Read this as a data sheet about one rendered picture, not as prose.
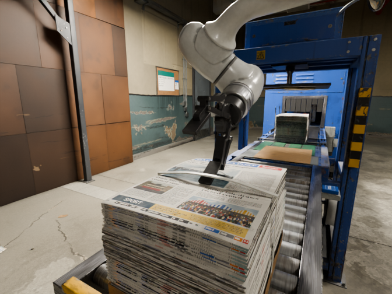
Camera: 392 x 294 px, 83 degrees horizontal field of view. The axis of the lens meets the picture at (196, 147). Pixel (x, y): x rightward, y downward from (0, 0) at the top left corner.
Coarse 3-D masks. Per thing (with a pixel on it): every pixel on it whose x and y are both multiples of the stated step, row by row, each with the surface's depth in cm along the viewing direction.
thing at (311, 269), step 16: (320, 176) 121; (320, 192) 100; (320, 208) 86; (320, 224) 75; (304, 240) 66; (320, 240) 66; (304, 256) 60; (320, 256) 60; (304, 272) 54; (320, 272) 54; (304, 288) 50; (320, 288) 50
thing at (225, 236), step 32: (128, 192) 45; (160, 192) 45; (192, 192) 45; (224, 192) 45; (128, 224) 39; (160, 224) 35; (192, 224) 33; (224, 224) 33; (256, 224) 33; (128, 256) 39; (160, 256) 36; (192, 256) 34; (224, 256) 30; (256, 256) 34; (128, 288) 41; (160, 288) 37; (192, 288) 34; (224, 288) 31; (256, 288) 35
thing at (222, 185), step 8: (160, 176) 54; (168, 176) 54; (176, 176) 54; (184, 176) 54; (192, 176) 53; (200, 176) 53; (192, 184) 49; (200, 184) 49; (216, 184) 49; (224, 184) 49; (232, 184) 49; (232, 192) 45; (240, 192) 45; (248, 192) 45; (256, 192) 45; (272, 200) 45; (272, 208) 45; (272, 216) 46; (272, 224) 46; (272, 232) 47; (272, 240) 47; (272, 248) 48
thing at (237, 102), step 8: (232, 96) 56; (216, 104) 56; (224, 104) 52; (232, 104) 54; (240, 104) 55; (232, 112) 55; (240, 112) 54; (216, 120) 52; (224, 120) 52; (232, 120) 56; (216, 128) 53; (224, 128) 53
